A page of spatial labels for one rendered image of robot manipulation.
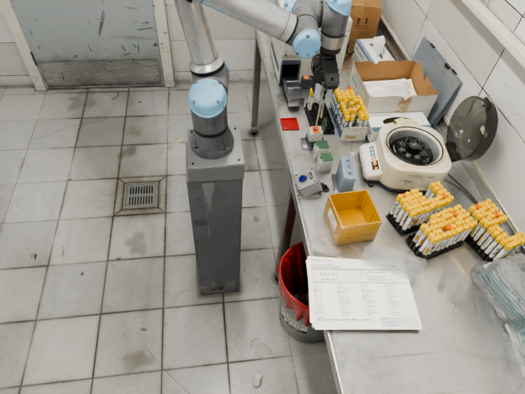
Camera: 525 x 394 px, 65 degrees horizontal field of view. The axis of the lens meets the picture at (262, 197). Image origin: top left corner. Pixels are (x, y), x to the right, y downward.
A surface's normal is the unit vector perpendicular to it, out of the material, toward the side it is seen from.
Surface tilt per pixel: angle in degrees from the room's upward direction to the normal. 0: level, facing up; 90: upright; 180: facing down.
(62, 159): 0
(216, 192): 90
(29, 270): 0
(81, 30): 90
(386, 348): 0
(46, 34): 90
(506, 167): 90
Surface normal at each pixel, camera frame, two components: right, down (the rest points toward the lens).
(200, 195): 0.13, 0.76
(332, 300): 0.07, -0.63
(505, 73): -0.99, 0.06
